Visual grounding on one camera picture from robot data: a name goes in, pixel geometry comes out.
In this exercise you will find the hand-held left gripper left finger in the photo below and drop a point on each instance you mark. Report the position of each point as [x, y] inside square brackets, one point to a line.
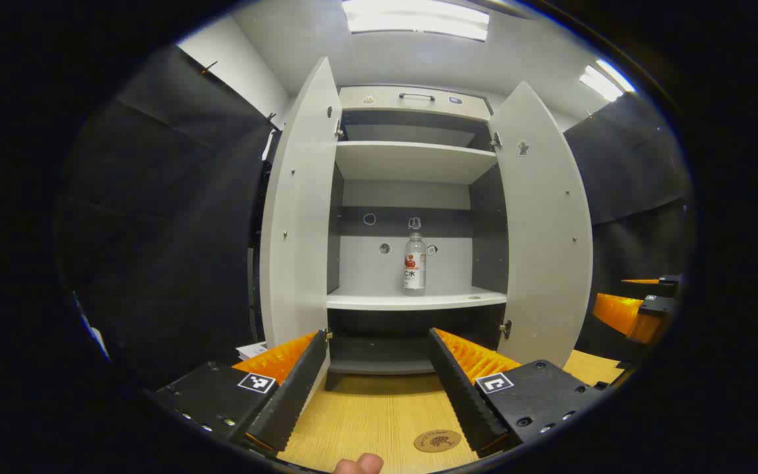
[293, 395]

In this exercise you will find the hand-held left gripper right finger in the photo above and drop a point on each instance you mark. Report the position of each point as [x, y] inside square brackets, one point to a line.
[461, 395]

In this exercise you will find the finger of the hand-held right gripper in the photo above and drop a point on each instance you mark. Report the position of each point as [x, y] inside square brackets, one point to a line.
[658, 304]
[670, 283]

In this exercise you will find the round brown coaster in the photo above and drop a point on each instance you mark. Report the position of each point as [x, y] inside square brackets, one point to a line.
[437, 441]

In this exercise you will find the white cabinet door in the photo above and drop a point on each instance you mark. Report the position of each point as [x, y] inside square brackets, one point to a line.
[300, 217]
[543, 250]

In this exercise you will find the clear plastic bottle red label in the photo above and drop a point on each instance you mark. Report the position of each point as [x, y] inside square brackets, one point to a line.
[414, 270]

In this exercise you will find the white and grey cabinet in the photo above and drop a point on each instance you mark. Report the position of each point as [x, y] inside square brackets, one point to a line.
[412, 161]

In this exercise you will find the black backdrop cloth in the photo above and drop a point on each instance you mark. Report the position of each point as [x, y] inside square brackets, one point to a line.
[155, 230]
[629, 171]

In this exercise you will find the ceiling light panel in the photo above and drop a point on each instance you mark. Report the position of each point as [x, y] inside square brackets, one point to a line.
[603, 82]
[418, 20]

